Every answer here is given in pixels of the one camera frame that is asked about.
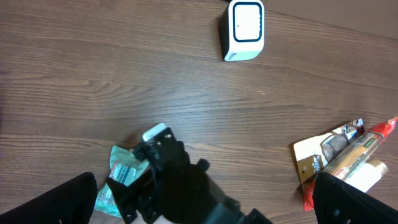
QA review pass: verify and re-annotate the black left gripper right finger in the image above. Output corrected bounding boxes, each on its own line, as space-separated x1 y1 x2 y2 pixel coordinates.
313 172 397 224

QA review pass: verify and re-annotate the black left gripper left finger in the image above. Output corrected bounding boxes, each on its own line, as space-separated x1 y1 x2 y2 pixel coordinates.
1 172 98 224

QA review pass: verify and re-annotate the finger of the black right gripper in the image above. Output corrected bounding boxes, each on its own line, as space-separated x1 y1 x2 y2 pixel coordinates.
106 170 155 224

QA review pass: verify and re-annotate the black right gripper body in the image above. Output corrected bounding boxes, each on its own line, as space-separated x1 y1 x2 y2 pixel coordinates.
134 127 218 223

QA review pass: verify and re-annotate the teal wet wipes pack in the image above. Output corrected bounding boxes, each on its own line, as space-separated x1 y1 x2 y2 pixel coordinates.
94 146 149 218

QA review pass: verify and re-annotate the white cream tube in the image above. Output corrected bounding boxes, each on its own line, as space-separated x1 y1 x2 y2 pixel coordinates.
345 159 389 193

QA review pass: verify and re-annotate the orange spaghetti packet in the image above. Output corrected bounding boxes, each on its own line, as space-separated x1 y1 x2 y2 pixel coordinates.
303 117 397 212

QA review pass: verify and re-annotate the beige bread snack pouch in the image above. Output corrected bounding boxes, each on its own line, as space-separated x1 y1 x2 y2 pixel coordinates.
294 118 364 190

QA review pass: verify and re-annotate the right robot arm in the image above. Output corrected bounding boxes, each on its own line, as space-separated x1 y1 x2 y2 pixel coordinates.
106 128 269 224

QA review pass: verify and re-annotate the white barcode scanner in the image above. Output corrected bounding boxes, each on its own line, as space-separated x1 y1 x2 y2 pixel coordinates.
219 0 265 62

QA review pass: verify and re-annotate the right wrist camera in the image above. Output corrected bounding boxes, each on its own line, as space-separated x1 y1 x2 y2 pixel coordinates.
142 123 167 142

